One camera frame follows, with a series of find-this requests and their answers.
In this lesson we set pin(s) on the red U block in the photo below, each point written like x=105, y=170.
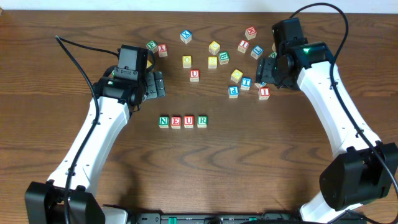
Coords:
x=188, y=121
x=194, y=75

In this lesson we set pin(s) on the green B block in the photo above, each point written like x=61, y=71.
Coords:
x=223, y=57

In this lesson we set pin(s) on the blue L block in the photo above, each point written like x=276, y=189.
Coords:
x=257, y=52

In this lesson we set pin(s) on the green N block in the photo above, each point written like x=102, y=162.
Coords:
x=164, y=122

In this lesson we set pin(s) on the blue 2 block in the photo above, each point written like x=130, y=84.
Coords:
x=260, y=85

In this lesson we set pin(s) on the green Z block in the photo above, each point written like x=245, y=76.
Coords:
x=273, y=55

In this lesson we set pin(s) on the yellow block rear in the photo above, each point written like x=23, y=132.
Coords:
x=214, y=47

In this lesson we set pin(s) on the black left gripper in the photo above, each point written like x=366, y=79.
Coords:
x=154, y=84

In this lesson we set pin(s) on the red Y block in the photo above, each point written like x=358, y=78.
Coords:
x=162, y=50

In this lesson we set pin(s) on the red i block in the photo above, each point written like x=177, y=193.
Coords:
x=243, y=46
x=264, y=93

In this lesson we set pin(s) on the green R block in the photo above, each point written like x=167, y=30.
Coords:
x=202, y=121

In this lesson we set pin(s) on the red H block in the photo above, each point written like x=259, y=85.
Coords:
x=250, y=33

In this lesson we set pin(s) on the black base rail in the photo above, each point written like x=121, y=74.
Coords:
x=217, y=218

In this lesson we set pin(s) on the blue X block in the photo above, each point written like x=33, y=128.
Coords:
x=186, y=36

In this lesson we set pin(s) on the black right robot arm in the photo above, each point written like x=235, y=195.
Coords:
x=363, y=167

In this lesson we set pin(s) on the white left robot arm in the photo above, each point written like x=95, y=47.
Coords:
x=68, y=195

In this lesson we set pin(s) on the red E block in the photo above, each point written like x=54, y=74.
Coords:
x=175, y=122

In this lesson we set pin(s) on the yellow block beside B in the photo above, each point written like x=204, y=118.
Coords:
x=212, y=62

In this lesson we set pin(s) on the blue T block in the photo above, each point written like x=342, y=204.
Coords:
x=246, y=83

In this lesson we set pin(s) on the yellow block centre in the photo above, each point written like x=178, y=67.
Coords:
x=236, y=75

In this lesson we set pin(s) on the yellow O block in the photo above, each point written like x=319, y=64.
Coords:
x=187, y=61

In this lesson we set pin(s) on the yellow block far left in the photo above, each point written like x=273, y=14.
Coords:
x=149, y=63

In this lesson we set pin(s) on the green F block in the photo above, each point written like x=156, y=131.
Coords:
x=152, y=46

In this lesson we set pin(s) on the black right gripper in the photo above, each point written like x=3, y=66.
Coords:
x=266, y=70

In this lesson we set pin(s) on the blue P block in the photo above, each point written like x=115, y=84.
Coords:
x=233, y=91

